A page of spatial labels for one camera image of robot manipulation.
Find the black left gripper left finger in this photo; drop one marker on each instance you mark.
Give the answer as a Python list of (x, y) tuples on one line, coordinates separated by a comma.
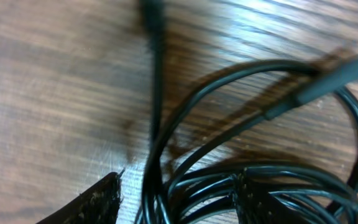
[(97, 205)]

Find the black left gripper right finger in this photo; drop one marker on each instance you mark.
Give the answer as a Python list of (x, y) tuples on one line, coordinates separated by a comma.
[(255, 203)]

